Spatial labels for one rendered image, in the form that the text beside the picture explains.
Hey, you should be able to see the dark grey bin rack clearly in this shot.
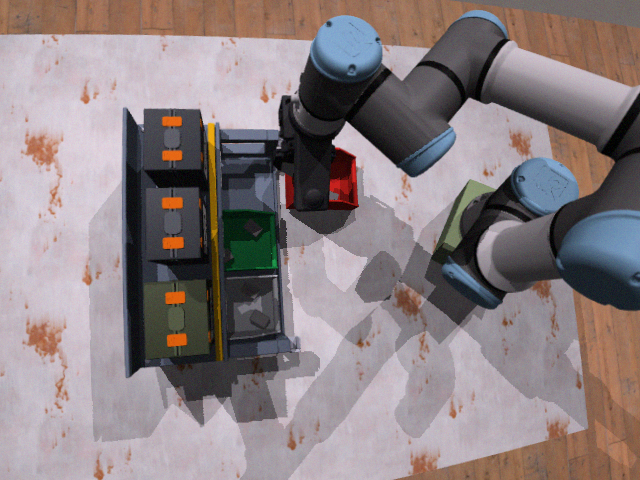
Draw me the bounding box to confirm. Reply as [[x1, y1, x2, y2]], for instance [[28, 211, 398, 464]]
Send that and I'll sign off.
[[122, 107, 301, 378]]

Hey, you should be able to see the yellow flat bar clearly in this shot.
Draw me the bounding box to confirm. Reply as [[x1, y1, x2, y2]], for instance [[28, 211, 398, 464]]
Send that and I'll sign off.
[[208, 123, 223, 361]]

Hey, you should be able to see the red bin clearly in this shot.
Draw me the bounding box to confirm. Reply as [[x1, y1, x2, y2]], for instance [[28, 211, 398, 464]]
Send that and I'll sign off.
[[285, 147, 359, 210]]

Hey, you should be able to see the green open bin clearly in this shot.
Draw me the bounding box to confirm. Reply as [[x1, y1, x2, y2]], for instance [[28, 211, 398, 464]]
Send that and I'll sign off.
[[223, 209, 278, 272]]

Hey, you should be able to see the grey open bin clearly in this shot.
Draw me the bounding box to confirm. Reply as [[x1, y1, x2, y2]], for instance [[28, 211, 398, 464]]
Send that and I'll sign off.
[[225, 275, 281, 340]]

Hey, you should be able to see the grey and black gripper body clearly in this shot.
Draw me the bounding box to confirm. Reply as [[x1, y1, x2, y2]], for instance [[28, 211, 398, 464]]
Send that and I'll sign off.
[[278, 95, 346, 164]]

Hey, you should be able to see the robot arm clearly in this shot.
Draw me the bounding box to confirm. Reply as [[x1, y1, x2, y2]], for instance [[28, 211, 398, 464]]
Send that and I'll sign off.
[[291, 10, 640, 311]]

